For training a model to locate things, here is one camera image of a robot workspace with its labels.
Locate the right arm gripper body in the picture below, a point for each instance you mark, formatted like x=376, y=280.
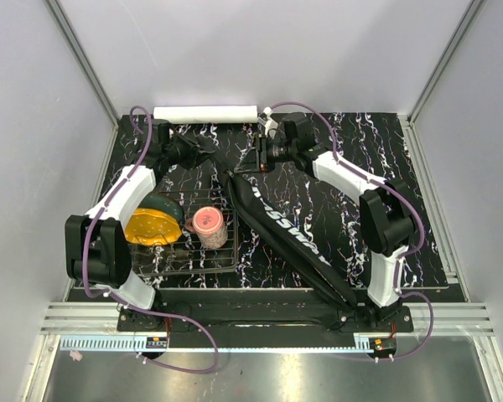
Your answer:
x=272, y=152

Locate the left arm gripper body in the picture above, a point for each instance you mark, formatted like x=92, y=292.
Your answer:
x=183, y=153

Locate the white shuttlecock tube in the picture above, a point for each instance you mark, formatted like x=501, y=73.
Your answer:
x=206, y=114

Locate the black racket bag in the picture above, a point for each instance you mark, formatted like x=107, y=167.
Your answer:
x=280, y=233

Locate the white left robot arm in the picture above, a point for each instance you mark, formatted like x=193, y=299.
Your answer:
x=96, y=250

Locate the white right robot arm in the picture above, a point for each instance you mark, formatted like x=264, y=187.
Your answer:
x=388, y=221

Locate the green round object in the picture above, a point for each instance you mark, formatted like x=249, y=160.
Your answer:
x=162, y=203

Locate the pink patterned mug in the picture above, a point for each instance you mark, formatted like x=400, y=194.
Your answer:
x=209, y=225

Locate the yellow cloth item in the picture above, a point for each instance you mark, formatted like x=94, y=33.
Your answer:
x=150, y=227

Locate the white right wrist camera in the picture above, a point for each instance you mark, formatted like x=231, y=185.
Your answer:
x=266, y=121

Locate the wire rack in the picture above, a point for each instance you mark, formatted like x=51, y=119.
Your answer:
x=187, y=256

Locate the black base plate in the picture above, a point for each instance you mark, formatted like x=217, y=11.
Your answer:
x=214, y=315

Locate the aluminium frame rail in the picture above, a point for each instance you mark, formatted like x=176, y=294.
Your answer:
x=68, y=318

